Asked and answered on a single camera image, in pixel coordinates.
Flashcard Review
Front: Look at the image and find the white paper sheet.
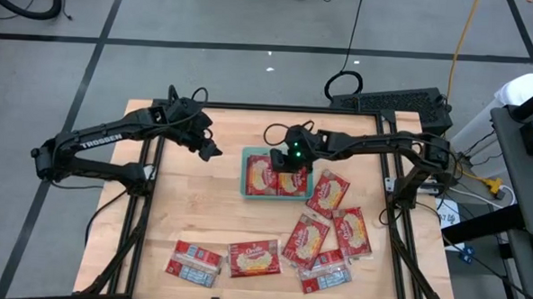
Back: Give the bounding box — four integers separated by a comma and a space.
432, 197, 463, 252

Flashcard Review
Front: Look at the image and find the yellow power plug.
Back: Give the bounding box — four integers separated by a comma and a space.
471, 174, 505, 201

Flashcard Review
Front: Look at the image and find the yellow extension cable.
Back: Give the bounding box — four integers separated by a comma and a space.
445, 0, 482, 105

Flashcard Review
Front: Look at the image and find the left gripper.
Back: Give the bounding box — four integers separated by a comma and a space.
175, 111, 226, 163

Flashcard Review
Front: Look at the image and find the teal plastic basket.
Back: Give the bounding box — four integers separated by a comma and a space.
239, 145, 317, 204

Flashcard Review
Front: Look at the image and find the black coiled cable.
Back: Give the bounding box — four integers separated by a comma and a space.
321, 0, 368, 104

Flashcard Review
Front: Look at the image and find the white plastic bin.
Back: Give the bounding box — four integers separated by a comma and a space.
448, 69, 533, 158

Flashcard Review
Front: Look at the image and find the black metal table frame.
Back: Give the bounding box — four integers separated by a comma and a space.
73, 95, 466, 299

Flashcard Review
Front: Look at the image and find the grey side desk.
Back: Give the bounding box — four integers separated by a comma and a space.
484, 104, 533, 237

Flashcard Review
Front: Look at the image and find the black desk leg bar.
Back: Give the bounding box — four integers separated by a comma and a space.
440, 201, 528, 249

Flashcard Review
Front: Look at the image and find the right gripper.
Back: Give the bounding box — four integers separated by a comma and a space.
268, 123, 323, 176

